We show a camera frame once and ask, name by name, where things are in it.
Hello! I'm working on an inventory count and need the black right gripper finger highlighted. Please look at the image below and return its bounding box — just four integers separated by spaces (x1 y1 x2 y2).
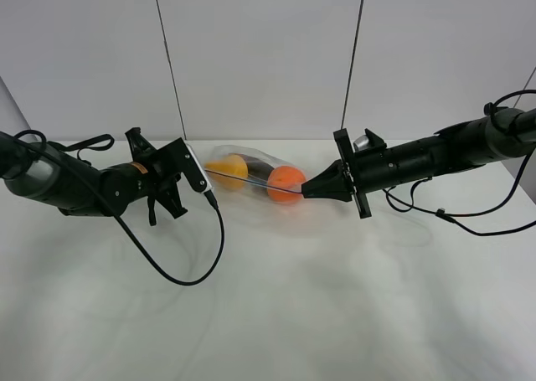
301 161 353 202

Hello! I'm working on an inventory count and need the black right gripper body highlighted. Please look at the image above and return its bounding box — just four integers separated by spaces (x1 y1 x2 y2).
333 128 387 219

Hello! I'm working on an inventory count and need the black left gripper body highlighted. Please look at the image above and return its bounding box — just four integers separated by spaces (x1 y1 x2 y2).
126 127 188 225

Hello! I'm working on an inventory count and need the clear zip bag blue seal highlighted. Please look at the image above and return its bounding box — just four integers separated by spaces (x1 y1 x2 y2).
204 145 307 205

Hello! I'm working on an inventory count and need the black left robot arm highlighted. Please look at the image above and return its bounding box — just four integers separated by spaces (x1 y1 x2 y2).
1 127 187 226

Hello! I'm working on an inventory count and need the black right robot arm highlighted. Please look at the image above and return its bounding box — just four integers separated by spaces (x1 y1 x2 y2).
301 107 535 219

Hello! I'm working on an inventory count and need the orange fruit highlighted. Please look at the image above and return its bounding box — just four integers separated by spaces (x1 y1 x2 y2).
267 166 307 204

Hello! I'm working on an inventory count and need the yellow pear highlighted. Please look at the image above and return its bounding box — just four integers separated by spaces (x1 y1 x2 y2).
204 154 249 191

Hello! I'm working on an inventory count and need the dark purple eggplant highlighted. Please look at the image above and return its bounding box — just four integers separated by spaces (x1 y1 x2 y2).
240 154 275 188

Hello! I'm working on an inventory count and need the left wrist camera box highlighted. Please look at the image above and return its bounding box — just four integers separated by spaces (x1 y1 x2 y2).
183 144 213 194

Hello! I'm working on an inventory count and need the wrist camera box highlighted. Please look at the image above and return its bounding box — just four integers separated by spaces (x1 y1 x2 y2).
353 128 387 152
183 144 213 194

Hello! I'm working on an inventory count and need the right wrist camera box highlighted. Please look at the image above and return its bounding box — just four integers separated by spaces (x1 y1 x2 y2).
353 128 387 152

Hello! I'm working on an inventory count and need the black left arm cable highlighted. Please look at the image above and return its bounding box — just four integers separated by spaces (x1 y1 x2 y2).
12 130 228 287

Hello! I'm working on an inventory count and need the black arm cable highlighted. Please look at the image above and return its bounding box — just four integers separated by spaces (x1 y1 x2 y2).
12 130 228 287
383 88 536 236

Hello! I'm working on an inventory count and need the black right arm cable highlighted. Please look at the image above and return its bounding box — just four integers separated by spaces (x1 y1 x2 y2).
383 88 536 236

